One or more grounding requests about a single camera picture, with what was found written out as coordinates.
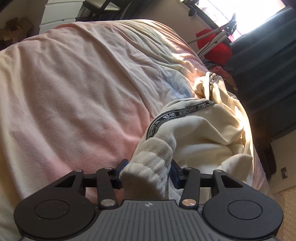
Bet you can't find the white dressing table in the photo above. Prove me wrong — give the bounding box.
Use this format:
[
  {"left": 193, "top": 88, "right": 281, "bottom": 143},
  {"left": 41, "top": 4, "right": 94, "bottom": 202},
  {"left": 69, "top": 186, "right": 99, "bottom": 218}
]
[{"left": 39, "top": 1, "right": 83, "bottom": 34}]

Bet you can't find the pile of assorted clothes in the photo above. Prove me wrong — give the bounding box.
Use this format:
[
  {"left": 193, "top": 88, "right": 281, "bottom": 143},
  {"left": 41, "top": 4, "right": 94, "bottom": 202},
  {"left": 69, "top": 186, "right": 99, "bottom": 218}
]
[{"left": 203, "top": 61, "right": 238, "bottom": 93}]

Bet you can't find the teal curtain right of window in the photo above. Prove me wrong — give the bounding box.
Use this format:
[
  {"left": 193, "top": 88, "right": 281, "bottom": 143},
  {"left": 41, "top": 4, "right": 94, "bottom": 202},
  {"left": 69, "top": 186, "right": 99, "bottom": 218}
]
[{"left": 226, "top": 6, "right": 295, "bottom": 140}]

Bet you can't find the red bag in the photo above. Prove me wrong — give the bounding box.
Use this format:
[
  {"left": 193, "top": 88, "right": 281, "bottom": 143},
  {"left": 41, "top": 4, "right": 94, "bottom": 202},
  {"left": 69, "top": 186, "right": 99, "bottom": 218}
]
[{"left": 196, "top": 29, "right": 232, "bottom": 65}]

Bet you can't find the pastel pink bed sheet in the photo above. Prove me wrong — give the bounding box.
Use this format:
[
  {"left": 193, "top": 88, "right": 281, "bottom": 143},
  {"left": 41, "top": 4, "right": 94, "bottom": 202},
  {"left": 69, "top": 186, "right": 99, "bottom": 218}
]
[{"left": 1, "top": 20, "right": 269, "bottom": 240}]

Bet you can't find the dark framed window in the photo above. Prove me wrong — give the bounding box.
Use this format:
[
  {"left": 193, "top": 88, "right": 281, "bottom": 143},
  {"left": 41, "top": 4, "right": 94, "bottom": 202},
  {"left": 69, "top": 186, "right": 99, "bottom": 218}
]
[{"left": 181, "top": 0, "right": 288, "bottom": 42}]

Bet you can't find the cream zip-up jacket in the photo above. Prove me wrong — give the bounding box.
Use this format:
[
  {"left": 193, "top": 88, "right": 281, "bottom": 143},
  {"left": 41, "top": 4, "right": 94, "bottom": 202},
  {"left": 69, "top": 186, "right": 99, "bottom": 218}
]
[{"left": 119, "top": 72, "right": 254, "bottom": 201}]

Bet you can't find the wall switch plate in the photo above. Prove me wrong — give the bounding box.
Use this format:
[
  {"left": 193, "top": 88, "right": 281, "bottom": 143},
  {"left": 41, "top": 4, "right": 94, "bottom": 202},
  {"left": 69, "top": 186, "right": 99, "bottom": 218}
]
[{"left": 280, "top": 167, "right": 288, "bottom": 180}]

